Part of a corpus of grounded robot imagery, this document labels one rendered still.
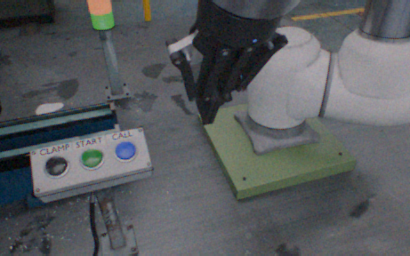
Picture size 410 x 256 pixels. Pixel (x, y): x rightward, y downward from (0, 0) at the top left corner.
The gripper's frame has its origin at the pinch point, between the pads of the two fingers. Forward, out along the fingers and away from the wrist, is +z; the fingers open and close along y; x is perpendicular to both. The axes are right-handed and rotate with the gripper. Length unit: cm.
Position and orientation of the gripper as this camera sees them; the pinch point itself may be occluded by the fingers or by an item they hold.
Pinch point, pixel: (209, 104)
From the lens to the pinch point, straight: 45.7
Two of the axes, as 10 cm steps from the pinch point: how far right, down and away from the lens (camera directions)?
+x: 2.9, 8.8, -3.8
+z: -1.4, 4.3, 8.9
